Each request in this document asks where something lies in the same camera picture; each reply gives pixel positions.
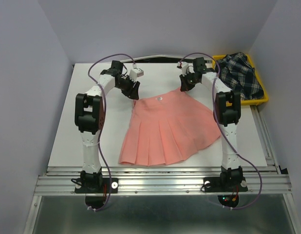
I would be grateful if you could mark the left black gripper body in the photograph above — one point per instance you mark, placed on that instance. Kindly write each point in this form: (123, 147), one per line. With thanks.
(125, 84)

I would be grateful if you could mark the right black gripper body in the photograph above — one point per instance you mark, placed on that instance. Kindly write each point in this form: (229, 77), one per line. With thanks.
(191, 78)

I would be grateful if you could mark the pink pleated skirt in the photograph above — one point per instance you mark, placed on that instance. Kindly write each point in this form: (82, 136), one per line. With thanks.
(167, 129)

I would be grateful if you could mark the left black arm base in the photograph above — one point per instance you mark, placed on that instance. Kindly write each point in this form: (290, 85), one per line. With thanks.
(97, 196)

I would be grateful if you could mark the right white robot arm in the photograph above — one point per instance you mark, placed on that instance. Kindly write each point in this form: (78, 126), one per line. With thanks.
(227, 112)

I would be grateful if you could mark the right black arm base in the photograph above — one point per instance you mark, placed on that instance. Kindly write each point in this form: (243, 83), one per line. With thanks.
(228, 193)

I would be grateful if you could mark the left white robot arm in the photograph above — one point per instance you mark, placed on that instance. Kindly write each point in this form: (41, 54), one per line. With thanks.
(90, 112)

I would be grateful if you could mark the plaid dark skirt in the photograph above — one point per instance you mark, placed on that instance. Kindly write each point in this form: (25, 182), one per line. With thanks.
(238, 74)

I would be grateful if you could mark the yellow plastic bin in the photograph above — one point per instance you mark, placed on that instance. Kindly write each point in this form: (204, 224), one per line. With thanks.
(246, 102)

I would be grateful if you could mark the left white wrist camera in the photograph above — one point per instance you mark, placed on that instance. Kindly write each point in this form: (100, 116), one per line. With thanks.
(136, 73)

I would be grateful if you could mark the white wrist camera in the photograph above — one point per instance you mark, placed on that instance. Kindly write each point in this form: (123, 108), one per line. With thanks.
(183, 66)
(136, 73)

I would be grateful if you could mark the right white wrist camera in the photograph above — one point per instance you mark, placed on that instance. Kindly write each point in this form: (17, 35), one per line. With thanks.
(183, 66)

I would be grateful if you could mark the aluminium frame rail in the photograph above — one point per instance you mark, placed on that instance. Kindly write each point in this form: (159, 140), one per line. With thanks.
(168, 199)

